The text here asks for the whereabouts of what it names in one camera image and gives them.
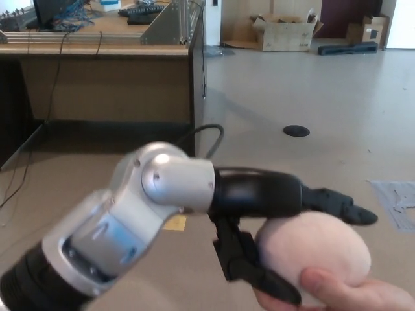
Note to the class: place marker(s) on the grey spiked metal rack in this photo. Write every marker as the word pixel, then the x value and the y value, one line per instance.
pixel 14 21

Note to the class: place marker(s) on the black round floor cap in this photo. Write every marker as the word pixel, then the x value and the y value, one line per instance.
pixel 296 130

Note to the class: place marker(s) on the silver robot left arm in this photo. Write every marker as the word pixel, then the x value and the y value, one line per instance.
pixel 129 210

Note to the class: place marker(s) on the small cardboard box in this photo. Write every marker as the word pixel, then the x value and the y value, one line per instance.
pixel 368 34

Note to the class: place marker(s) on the pink plush dumpling with sunglasses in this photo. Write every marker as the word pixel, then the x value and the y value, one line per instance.
pixel 317 243

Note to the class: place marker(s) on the black computer monitor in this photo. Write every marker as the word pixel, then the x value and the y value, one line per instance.
pixel 52 9

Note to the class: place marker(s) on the wooden desk with dark sides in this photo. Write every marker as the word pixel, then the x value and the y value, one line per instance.
pixel 103 84

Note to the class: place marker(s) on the yellow paper sheet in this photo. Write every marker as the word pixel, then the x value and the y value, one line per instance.
pixel 176 223

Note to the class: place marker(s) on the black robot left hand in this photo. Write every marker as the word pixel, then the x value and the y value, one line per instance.
pixel 259 194

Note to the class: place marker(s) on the person's bare hand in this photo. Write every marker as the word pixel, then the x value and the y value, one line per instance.
pixel 366 298

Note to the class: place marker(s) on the flat cardboard sheet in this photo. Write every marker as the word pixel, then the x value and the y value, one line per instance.
pixel 240 44

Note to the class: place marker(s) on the black flat device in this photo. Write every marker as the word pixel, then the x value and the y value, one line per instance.
pixel 141 19

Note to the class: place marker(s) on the grey tape patch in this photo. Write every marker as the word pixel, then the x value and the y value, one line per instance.
pixel 386 194

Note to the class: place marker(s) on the large open cardboard box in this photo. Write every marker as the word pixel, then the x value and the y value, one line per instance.
pixel 285 39

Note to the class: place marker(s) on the white box with fiducial tag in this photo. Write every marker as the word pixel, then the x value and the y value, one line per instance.
pixel 110 4

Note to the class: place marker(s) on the black keyboard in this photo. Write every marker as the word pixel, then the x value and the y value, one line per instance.
pixel 142 10

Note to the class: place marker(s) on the white door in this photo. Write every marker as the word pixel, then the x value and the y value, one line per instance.
pixel 403 22

